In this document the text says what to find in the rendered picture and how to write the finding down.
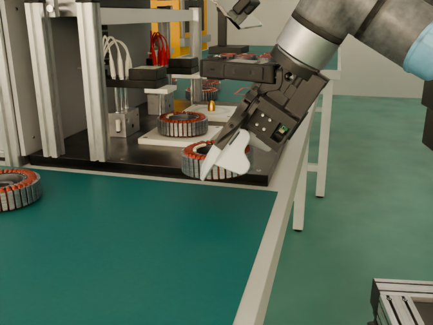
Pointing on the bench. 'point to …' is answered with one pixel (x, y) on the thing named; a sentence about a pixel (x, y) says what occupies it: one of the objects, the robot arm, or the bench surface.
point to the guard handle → (248, 6)
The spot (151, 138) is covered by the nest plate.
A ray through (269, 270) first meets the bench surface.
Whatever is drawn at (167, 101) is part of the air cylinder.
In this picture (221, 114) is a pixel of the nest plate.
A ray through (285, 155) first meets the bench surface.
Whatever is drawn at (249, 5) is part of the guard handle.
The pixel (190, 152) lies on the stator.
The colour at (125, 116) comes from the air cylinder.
